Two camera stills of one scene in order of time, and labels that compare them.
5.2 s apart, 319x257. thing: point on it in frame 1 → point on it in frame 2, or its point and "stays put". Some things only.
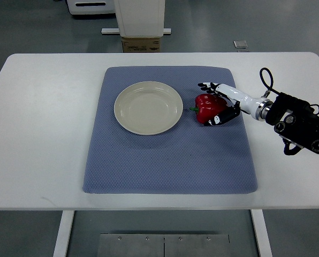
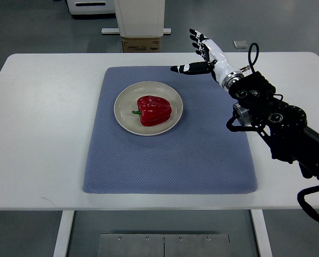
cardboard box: [139, 45] stays put
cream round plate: [147, 107] stays put
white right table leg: [261, 233] stays put
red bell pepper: [207, 106] → [153, 111]
